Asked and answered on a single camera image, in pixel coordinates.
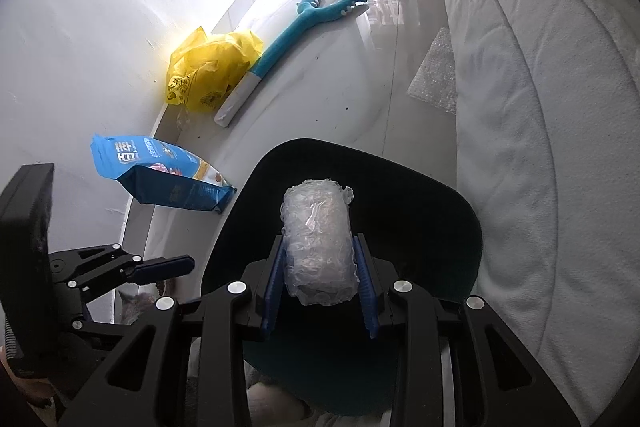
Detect yellow plastic bag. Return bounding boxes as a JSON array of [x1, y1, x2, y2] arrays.
[[166, 26, 264, 114]]

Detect pale fleece bed cover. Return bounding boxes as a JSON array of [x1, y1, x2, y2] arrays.
[[402, 0, 640, 378]]

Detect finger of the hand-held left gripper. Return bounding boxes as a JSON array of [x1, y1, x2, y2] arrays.
[[60, 313, 132, 344], [50, 244, 197, 303]]

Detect clear bubble wrap roll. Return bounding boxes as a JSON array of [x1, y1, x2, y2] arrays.
[[280, 178, 361, 307]]

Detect teal plush dinosaur toy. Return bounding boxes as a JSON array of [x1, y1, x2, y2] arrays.
[[214, 0, 368, 128]]

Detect blue pet food bag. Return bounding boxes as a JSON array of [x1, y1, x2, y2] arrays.
[[90, 134, 238, 214]]

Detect clear bubble wrap sheet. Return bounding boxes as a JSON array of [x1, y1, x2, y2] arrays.
[[406, 27, 458, 114]]

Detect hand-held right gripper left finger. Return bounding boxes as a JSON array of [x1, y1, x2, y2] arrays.
[[57, 234, 288, 427]]

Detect white fluffy cloth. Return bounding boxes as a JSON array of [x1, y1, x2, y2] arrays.
[[247, 369, 313, 427]]

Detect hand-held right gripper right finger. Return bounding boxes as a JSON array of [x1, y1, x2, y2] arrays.
[[351, 234, 582, 427]]

